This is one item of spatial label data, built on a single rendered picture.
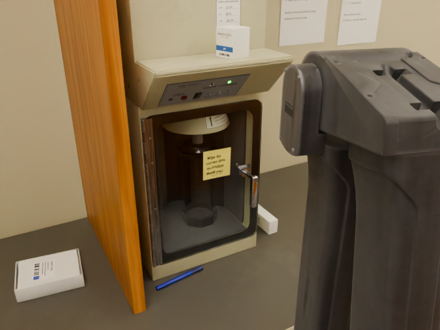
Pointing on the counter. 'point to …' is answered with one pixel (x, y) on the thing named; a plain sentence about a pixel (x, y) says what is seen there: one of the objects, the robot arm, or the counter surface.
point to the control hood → (239, 68)
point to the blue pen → (179, 277)
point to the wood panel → (103, 134)
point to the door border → (152, 190)
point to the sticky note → (216, 163)
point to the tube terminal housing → (180, 46)
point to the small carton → (232, 41)
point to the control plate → (175, 92)
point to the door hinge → (147, 187)
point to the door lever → (251, 186)
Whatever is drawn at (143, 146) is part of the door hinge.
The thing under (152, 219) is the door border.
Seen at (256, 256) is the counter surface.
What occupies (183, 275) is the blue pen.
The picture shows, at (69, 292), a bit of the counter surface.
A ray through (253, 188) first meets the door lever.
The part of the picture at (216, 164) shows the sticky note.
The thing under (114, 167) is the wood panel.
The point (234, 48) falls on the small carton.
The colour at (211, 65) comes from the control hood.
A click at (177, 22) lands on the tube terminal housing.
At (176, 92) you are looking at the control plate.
